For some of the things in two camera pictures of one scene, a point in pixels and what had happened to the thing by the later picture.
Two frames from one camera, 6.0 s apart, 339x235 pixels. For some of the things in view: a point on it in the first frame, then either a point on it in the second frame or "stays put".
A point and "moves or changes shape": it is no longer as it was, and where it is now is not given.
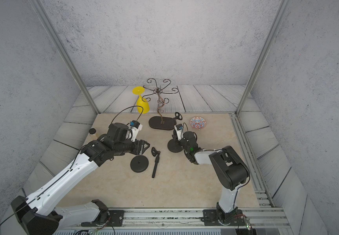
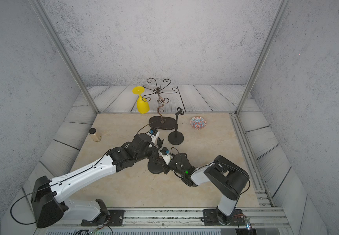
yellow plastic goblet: x=142 y=102 stays put
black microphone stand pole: x=178 y=115 moves or changes shape
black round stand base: x=174 y=146 moves or changes shape
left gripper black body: x=135 y=147 → x=149 y=154
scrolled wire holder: x=158 y=91 stays put
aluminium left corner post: x=63 y=53 stays put
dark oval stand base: x=167 y=123 stays put
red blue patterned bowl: x=198 y=123 stays put
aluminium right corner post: x=274 y=26 stays put
